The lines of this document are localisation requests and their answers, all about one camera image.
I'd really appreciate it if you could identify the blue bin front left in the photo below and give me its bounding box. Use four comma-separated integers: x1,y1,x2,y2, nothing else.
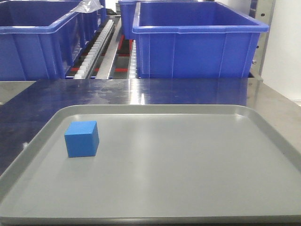
0,0,85,81

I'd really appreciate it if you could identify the white roller track rail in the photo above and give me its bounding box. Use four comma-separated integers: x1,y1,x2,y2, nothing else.
74,20,114,80

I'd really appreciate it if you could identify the grey plastic tray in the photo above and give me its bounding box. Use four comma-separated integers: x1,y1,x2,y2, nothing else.
0,105,301,225

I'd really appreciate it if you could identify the steel shelf upright post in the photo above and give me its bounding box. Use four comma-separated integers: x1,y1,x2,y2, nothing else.
249,0,276,81

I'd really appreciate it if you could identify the blue cube block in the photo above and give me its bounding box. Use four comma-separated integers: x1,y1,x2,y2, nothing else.
64,121,100,158

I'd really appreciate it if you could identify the blue bin front right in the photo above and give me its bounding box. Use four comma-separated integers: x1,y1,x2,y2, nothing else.
132,1,269,78

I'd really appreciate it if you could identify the clear plastic bag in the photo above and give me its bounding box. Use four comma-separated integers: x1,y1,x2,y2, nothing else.
71,0,104,13

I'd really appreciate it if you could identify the blue bin rear right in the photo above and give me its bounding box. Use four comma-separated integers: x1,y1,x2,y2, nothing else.
118,0,198,39

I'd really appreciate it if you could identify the blue bin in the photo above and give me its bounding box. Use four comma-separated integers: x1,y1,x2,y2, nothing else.
118,0,198,39
83,0,107,41
0,0,85,81
132,1,269,78

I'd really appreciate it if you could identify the blue bin rear left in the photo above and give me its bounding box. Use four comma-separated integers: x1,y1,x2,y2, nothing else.
83,0,107,41

